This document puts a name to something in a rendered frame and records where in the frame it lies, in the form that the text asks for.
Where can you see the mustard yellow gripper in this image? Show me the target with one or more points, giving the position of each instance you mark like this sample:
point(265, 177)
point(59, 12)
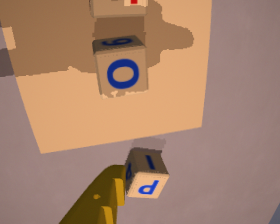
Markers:
point(98, 203)

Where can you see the tan flat mat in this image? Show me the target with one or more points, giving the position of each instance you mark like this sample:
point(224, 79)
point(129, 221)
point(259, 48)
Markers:
point(50, 47)

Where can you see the wooden letter block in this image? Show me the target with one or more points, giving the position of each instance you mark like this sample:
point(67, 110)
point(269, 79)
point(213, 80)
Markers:
point(118, 8)
point(121, 66)
point(146, 174)

